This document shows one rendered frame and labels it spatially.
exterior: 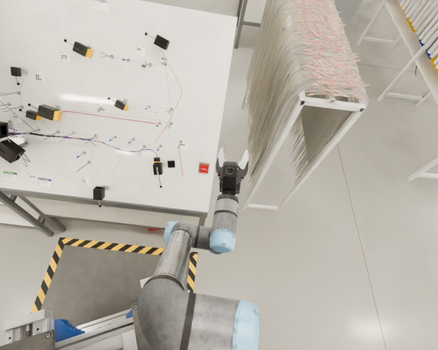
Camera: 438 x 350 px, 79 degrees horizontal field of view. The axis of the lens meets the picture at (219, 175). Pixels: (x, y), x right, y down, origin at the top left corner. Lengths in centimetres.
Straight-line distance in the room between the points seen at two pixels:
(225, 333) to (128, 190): 119
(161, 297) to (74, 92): 120
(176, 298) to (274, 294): 197
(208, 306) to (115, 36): 124
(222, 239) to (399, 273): 247
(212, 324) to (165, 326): 8
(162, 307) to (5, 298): 219
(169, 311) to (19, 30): 143
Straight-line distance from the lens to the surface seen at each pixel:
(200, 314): 54
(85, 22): 152
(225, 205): 82
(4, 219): 261
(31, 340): 128
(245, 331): 55
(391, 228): 324
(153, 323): 55
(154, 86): 142
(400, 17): 478
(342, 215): 298
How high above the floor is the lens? 234
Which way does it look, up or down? 59 degrees down
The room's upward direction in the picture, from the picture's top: 14 degrees clockwise
